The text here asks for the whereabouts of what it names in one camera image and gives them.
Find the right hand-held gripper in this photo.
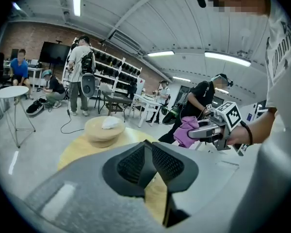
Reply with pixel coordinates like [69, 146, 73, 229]
[187, 101, 243, 151]

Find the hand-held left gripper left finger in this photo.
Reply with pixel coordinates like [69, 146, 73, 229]
[24, 140, 165, 233]

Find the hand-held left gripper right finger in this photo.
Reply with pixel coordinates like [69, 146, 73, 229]
[151, 141, 265, 233]

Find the purple cloth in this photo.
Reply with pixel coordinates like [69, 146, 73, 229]
[173, 116, 201, 148]

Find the person's right forearm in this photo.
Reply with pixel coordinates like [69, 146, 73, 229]
[226, 107, 278, 147]

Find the black green backpack shell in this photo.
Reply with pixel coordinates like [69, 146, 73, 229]
[162, 105, 184, 125]

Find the round wooden table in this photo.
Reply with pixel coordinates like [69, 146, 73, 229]
[57, 127, 170, 225]

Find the round wooden tissue holder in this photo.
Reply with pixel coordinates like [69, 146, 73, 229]
[84, 116, 126, 149]

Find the white square table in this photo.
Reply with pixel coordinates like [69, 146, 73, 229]
[132, 93, 163, 128]

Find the white tissue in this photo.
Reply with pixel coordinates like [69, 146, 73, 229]
[101, 116, 121, 130]

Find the dark wooden chair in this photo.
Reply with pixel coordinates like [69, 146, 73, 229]
[98, 91, 134, 122]

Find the person's white printed t-shirt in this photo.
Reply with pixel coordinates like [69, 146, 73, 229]
[265, 0, 291, 140]

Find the black bag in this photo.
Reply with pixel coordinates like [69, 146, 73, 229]
[26, 98, 48, 116]

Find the grey backpack shell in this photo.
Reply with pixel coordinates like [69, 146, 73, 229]
[81, 73, 96, 98]

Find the white shelf with black helmets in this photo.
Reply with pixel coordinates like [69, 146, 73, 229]
[62, 36, 143, 94]

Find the white round side table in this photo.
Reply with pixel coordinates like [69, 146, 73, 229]
[0, 85, 36, 149]

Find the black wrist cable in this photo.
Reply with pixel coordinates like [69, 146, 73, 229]
[240, 120, 254, 147]

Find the black floor cable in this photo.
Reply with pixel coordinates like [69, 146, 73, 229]
[60, 105, 85, 134]

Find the black wall screen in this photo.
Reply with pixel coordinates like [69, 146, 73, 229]
[38, 41, 71, 65]

